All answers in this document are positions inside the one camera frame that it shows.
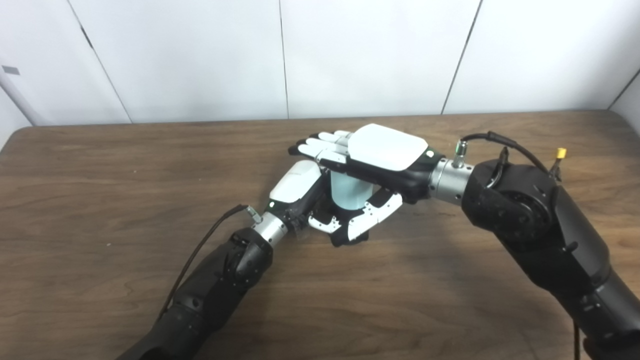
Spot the black peg stand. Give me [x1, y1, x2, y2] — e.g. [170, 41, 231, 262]
[327, 207, 372, 247]

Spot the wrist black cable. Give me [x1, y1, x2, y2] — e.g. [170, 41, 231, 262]
[451, 131, 563, 191]
[157, 204, 263, 321]

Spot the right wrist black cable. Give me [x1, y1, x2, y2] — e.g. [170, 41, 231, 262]
[451, 131, 563, 191]

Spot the light-blue hose piece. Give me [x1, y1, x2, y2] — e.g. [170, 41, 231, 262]
[330, 170, 376, 211]

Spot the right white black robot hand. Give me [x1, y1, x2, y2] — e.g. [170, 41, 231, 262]
[288, 123, 446, 247]

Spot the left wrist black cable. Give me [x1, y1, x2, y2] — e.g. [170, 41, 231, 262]
[157, 204, 263, 321]

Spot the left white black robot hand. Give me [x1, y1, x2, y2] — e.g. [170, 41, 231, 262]
[265, 160, 346, 236]

